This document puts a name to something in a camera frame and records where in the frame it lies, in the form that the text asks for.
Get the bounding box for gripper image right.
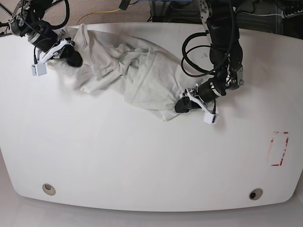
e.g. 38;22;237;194
174;79;226;113

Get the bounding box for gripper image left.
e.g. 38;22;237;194
27;22;83;68

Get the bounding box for white T-shirt with LeRobot print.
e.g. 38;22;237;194
47;25;203;121

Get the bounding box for red tape rectangle marker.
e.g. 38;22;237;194
269;131;290;166

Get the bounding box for white power strip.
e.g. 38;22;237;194
281;3;303;19

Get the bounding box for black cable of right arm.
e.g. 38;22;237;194
33;0;71;31

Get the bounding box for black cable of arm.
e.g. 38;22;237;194
33;0;71;31
181;0;237;79

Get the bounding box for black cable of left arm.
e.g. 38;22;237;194
181;0;237;79

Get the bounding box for yellow cable on floor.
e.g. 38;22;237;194
75;9;120;26

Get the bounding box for black tripod and cables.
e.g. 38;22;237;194
0;0;15;36

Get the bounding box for right table cable grommet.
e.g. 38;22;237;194
249;188;263;201

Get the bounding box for table cable grommet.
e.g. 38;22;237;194
249;188;263;201
42;183;56;196

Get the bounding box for left table cable grommet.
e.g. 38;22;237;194
42;183;56;196

